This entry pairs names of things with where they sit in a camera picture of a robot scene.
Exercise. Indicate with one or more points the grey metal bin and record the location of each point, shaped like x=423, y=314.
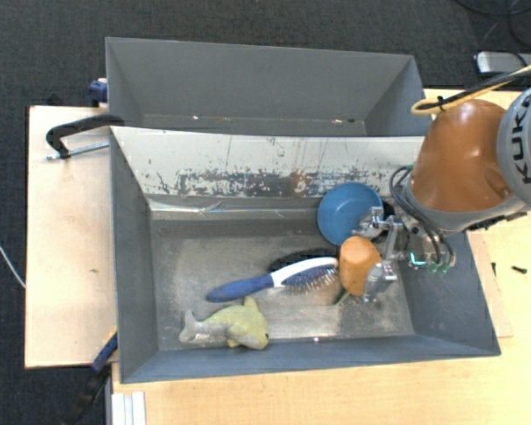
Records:
x=230, y=255

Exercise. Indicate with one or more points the orange sponge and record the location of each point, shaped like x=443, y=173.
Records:
x=357, y=264

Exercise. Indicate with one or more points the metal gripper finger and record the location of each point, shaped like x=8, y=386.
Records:
x=378, y=279
x=371, y=221

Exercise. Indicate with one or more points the pale wood board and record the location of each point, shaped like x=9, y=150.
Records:
x=68, y=237

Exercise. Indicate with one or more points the small black screw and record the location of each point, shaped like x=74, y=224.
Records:
x=519, y=269

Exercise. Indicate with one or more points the blue bowl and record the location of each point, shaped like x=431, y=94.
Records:
x=343, y=210

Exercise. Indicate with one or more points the blue and white hairbrush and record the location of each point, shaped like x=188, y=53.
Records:
x=265, y=281

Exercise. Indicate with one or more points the green and grey toy shark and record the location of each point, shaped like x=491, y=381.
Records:
x=239, y=326

